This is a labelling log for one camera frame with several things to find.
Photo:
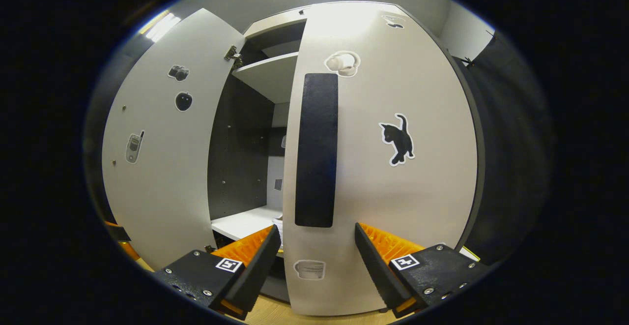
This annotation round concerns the white cabinet shelf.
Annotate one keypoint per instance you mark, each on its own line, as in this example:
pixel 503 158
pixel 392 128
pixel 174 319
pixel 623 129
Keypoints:
pixel 241 224
pixel 270 76

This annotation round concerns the white shoe cabinet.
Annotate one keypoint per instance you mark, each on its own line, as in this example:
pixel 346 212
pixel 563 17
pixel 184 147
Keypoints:
pixel 241 143

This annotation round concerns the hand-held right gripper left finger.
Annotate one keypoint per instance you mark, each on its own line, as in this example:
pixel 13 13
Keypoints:
pixel 258 271

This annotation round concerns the small ceiling light panel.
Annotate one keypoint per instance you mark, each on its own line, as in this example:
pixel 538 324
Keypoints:
pixel 159 26

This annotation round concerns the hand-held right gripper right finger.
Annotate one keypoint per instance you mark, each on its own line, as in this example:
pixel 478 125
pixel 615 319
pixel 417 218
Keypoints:
pixel 376 271

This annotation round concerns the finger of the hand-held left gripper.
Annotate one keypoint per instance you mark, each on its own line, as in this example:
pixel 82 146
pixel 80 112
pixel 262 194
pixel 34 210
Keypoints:
pixel 123 236

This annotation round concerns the white cabinet door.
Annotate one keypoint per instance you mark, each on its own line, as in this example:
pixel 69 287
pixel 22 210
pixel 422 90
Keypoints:
pixel 162 177
pixel 432 192

